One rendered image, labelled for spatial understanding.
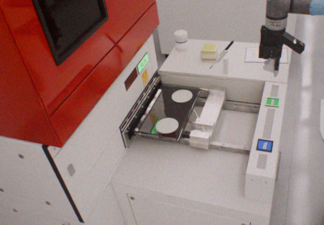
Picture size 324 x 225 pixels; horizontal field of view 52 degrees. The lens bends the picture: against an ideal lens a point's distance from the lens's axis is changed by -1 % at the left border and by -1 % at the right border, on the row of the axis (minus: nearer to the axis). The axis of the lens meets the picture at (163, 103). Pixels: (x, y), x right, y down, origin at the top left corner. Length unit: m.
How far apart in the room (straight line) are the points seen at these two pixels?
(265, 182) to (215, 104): 0.52
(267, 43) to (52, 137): 0.82
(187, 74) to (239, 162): 0.53
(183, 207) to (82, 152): 0.45
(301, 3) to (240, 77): 0.54
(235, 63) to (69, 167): 0.97
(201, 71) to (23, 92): 0.98
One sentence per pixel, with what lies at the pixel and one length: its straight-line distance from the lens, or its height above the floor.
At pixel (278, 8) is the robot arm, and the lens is 1.22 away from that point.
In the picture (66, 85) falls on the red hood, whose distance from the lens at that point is 0.97.
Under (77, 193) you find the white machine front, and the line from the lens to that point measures 1.22.
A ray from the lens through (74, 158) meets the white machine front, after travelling 1.15.
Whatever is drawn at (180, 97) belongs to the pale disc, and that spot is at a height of 0.90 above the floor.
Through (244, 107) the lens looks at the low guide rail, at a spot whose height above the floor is 0.85.
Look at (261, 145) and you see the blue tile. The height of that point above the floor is 0.96.
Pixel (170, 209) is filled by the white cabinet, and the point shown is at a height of 0.72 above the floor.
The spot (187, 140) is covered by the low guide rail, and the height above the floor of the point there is 0.85.
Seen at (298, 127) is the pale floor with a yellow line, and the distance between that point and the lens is 2.81.
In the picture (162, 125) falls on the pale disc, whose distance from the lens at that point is 1.47.
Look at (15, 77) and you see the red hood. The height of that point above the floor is 1.47.
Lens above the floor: 1.87
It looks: 38 degrees down
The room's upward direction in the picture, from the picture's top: 9 degrees counter-clockwise
